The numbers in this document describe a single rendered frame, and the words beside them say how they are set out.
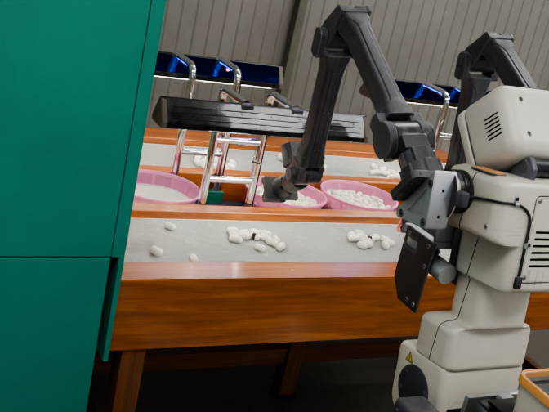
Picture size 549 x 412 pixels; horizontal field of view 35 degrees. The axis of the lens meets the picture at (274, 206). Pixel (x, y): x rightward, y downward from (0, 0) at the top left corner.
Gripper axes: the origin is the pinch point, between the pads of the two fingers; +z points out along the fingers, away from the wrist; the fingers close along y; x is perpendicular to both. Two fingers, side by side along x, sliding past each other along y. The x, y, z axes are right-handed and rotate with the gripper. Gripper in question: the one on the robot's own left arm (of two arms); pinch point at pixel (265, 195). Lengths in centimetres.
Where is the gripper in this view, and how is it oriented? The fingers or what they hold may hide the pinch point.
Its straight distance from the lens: 244.6
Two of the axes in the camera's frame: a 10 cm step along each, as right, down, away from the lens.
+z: -4.7, 2.3, 8.5
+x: 1.0, 9.7, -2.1
